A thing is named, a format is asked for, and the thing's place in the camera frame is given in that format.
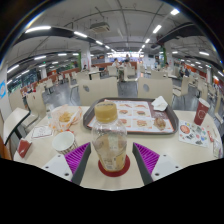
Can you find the red paper cup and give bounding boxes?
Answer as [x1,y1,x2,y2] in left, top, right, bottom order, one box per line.
[193,97,212,127]

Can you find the beige chair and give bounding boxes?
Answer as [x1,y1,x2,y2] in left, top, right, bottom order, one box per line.
[78,77,120,107]
[137,77,174,106]
[25,90,48,126]

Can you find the person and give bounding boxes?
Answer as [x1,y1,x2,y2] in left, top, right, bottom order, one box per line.
[122,53,133,70]
[179,63,191,78]
[111,58,121,69]

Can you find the colourful printed leaflet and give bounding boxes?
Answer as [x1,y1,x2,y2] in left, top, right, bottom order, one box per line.
[178,119,211,148]

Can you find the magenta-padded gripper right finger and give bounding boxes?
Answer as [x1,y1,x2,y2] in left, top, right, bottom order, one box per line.
[132,142,183,186]

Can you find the white card with red print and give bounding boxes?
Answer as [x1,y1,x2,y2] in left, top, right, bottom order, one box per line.
[30,124,54,140]

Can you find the dark brown serving tray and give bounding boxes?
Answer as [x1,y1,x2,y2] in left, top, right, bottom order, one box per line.
[82,97,180,135]

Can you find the crumpled white napkin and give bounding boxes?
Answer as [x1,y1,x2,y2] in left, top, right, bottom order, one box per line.
[150,95,169,112]

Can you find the plastic bag with fried food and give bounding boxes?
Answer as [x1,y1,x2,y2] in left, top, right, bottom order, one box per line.
[48,104,84,133]

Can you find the group of beige chairs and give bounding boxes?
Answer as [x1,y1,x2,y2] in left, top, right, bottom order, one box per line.
[8,64,224,121]

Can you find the beige neighbouring table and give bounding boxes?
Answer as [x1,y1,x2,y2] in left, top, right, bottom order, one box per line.
[2,107,31,146]

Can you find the ceiling air conditioner unit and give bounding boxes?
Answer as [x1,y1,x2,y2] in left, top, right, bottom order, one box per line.
[89,22,111,33]

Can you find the clear bottle with yellow cap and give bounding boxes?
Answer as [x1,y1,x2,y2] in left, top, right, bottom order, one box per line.
[91,101,129,173]

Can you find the small red sachet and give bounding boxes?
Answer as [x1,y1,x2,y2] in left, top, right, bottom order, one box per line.
[206,129,215,143]

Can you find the flat round red coaster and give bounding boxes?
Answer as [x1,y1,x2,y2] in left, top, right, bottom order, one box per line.
[97,154,131,178]

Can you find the printed paper tray liner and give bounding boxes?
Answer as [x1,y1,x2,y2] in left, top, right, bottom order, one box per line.
[88,99,175,133]

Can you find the white patterned mug, gold handle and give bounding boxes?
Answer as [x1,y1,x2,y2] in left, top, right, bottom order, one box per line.
[51,130,79,155]

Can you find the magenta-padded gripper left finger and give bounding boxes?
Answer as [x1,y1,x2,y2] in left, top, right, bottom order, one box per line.
[41,142,92,185]

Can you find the small teal sanitizer bottle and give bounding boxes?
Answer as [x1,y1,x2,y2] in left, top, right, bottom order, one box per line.
[45,103,54,121]

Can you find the red packet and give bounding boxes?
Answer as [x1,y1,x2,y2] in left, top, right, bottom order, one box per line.
[16,138,33,159]

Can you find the clear plastic wrapper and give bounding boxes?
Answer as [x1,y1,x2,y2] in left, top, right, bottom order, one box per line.
[213,138,224,158]

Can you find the brown bun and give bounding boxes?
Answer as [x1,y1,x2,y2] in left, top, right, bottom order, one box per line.
[153,117,168,131]

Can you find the ceiling lights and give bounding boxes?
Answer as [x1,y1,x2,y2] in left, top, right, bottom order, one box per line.
[6,8,224,86]

